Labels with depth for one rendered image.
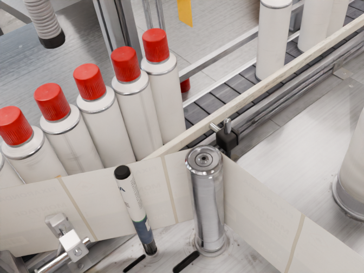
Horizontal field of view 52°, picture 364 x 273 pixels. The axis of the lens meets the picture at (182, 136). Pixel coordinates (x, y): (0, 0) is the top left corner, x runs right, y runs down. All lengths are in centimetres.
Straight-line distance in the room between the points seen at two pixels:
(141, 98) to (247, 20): 55
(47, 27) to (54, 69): 43
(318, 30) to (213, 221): 46
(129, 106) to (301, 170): 28
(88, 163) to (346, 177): 35
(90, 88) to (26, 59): 56
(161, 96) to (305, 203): 26
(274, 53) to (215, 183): 36
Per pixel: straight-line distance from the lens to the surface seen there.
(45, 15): 53
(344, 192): 55
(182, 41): 94
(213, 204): 41
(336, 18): 83
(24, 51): 105
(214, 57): 66
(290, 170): 60
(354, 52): 91
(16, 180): 50
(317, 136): 65
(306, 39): 79
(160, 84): 53
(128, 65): 48
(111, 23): 62
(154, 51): 50
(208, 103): 69
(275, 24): 66
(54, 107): 46
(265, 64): 71
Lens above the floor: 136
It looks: 49 degrees down
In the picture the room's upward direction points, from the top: 8 degrees counter-clockwise
